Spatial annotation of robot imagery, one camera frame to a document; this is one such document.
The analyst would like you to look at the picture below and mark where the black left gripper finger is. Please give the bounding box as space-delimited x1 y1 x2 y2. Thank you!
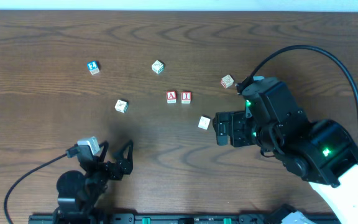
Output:
99 141 109 162
114 140 134 164

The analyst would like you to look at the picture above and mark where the red letter I block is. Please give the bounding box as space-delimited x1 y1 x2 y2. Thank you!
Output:
181 91 191 104

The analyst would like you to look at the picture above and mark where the red letter A block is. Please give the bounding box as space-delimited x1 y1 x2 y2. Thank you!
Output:
166 91 177 104

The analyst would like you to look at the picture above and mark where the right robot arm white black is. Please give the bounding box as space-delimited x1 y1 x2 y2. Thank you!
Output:
213 78 358 223

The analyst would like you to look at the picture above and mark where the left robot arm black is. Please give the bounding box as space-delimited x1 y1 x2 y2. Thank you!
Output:
57 137 134 217

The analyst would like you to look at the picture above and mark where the white block blue edge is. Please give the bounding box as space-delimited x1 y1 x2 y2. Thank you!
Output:
198 116 211 130

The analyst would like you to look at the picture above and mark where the white block red side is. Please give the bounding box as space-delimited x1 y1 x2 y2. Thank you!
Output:
221 74 234 88

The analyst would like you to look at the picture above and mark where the blue number 2 block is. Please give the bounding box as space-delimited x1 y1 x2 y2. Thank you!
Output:
87 61 100 75

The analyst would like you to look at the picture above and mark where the white block green side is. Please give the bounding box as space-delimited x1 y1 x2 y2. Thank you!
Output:
151 60 165 74

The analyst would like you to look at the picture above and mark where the left black cable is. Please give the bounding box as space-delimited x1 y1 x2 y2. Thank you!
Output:
3 146 80 224

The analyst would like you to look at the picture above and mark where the black cable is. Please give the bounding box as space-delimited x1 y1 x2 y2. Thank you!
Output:
235 44 358 215
3 146 80 224

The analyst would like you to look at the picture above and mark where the right black cable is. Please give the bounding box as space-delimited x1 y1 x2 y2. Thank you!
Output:
235 44 358 215

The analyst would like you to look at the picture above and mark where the black mounting rail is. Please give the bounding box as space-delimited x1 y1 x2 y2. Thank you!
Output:
28 213 340 224

